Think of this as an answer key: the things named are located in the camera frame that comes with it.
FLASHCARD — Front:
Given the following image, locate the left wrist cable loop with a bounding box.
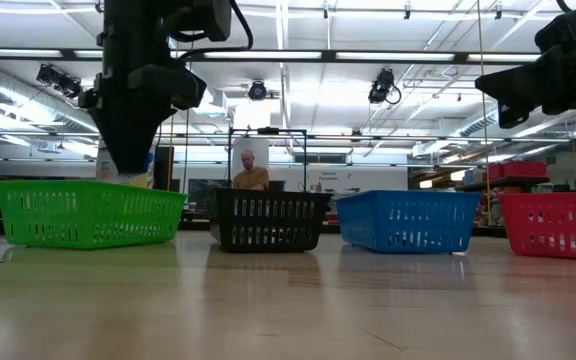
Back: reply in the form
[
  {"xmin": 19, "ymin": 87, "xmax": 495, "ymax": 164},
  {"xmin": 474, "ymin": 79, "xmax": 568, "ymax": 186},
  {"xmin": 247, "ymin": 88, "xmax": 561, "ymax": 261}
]
[{"xmin": 170, "ymin": 0, "xmax": 255, "ymax": 57}]

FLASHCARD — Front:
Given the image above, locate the black overhead light bar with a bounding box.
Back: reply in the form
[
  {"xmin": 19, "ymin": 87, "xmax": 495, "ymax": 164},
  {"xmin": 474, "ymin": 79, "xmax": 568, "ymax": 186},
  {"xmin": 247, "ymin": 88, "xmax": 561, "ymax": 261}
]
[{"xmin": 0, "ymin": 47, "xmax": 542, "ymax": 65}]

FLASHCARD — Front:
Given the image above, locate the black hanging camera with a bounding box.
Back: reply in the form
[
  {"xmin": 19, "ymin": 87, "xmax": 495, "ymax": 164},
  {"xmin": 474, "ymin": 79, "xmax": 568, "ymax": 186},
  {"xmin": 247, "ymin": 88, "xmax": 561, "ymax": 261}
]
[
  {"xmin": 367, "ymin": 68, "xmax": 402, "ymax": 106},
  {"xmin": 35, "ymin": 63, "xmax": 84, "ymax": 99}
]

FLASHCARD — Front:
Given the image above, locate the white wipes canister blue label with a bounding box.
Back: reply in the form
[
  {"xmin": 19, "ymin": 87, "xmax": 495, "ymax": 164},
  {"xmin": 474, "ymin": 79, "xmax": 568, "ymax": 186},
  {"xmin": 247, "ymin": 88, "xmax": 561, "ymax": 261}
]
[{"xmin": 95, "ymin": 142, "xmax": 157, "ymax": 190}]

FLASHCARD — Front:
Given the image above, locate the black upright panel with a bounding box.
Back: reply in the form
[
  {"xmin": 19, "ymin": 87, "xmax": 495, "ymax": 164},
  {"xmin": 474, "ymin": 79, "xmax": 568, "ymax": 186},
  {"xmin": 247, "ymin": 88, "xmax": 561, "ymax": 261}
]
[{"xmin": 153, "ymin": 145, "xmax": 175, "ymax": 192}]

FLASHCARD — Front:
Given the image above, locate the blue plastic basket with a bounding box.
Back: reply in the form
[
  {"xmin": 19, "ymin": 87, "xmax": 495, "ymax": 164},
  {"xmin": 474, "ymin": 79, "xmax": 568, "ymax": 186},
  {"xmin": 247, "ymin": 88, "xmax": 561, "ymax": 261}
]
[{"xmin": 335, "ymin": 189, "xmax": 482, "ymax": 255}]

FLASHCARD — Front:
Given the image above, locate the black tube frame stand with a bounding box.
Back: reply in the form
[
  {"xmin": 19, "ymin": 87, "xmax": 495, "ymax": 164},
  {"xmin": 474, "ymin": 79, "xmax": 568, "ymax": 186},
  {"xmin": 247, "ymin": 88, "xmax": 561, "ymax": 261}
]
[{"xmin": 226, "ymin": 126, "xmax": 309, "ymax": 192}]

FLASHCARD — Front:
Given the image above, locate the green plastic basket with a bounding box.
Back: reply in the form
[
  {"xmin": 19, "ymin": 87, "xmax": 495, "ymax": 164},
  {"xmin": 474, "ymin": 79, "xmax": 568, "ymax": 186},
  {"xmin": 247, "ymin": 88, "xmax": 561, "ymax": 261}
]
[{"xmin": 0, "ymin": 179, "xmax": 188, "ymax": 250}]

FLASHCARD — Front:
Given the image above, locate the red plastic basket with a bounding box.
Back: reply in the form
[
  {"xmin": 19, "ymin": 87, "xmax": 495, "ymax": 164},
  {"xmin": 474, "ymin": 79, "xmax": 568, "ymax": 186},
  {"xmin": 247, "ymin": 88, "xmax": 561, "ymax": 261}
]
[{"xmin": 497, "ymin": 191, "xmax": 576, "ymax": 262}]

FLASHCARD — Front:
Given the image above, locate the black plastic basket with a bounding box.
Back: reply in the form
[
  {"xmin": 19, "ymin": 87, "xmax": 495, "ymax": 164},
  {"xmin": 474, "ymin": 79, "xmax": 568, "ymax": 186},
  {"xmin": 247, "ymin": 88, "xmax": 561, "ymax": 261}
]
[{"xmin": 209, "ymin": 188, "xmax": 333, "ymax": 254}]

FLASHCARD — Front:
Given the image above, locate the white machine cabinet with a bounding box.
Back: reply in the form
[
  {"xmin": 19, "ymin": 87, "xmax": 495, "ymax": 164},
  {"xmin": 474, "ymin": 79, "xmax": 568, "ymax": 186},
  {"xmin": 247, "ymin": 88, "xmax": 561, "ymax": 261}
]
[{"xmin": 231, "ymin": 137, "xmax": 289, "ymax": 191}]

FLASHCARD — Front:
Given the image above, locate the black overhead camera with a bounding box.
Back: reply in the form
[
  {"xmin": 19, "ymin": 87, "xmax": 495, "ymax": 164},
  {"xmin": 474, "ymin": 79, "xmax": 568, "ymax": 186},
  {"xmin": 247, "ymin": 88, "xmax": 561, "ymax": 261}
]
[{"xmin": 247, "ymin": 78, "xmax": 269, "ymax": 102}]

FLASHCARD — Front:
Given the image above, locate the person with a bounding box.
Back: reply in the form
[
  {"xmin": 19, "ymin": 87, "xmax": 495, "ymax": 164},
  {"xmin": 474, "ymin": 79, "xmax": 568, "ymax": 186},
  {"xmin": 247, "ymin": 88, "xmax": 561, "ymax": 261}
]
[{"xmin": 231, "ymin": 148, "xmax": 271, "ymax": 192}]

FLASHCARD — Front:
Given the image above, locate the black hanging cable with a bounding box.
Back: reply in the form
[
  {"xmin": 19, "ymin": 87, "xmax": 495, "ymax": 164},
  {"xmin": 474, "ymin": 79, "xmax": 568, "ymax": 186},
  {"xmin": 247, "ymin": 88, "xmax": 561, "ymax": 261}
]
[{"xmin": 182, "ymin": 108, "xmax": 192, "ymax": 191}]

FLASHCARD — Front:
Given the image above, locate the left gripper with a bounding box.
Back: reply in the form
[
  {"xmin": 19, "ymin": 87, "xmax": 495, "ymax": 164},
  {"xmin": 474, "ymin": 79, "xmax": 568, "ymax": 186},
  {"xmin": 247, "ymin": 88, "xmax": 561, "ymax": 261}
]
[{"xmin": 77, "ymin": 49, "xmax": 174, "ymax": 175}]

